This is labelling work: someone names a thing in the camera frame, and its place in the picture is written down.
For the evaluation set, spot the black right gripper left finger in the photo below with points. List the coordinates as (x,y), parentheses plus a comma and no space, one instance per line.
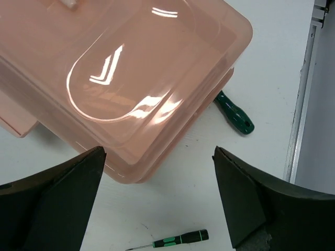
(50,210)

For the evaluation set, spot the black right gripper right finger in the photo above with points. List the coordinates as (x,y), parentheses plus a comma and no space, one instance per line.
(264,212)

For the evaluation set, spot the small black-green precision screwdriver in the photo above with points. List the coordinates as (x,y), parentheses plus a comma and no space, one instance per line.
(186,238)

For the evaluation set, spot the large green-handled screwdriver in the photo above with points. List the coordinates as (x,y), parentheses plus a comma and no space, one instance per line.
(236,116)

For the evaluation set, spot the pink plastic toolbox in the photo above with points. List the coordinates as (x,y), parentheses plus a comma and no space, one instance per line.
(130,76)

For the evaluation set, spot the aluminium table edge rail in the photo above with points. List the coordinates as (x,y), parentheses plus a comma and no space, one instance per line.
(320,10)

